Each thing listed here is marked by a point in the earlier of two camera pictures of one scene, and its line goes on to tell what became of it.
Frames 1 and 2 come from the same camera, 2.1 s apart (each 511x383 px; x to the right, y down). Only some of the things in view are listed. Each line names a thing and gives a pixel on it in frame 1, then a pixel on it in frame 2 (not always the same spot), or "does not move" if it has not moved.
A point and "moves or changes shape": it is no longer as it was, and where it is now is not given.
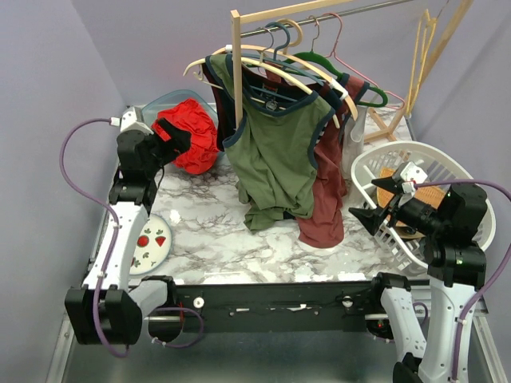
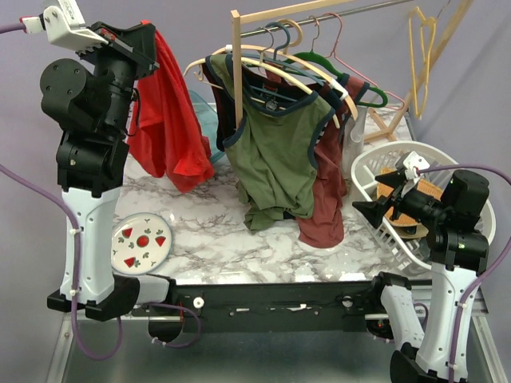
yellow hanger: [425, 38] moves or changes shape
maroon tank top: [325, 228] does not move
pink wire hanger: [334, 53] does not move
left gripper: [180, 138] → [133, 45]
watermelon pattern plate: [153, 246] does not move
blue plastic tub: [160, 102] → [208, 120]
